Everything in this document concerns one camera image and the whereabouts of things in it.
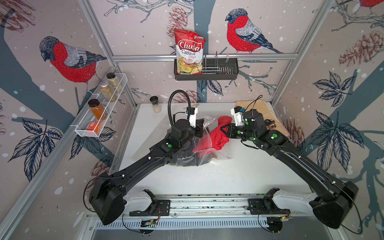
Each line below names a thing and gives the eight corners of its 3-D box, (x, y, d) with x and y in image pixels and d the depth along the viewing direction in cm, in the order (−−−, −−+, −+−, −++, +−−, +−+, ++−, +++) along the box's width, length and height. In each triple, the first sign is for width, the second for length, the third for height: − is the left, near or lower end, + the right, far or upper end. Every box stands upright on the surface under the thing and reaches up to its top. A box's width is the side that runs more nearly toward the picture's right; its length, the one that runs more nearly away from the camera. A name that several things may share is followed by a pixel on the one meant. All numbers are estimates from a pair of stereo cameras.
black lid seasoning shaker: (153, 113, 119) (149, 100, 108) (155, 109, 123) (150, 95, 112) (160, 113, 119) (156, 100, 108) (161, 109, 123) (158, 95, 111)
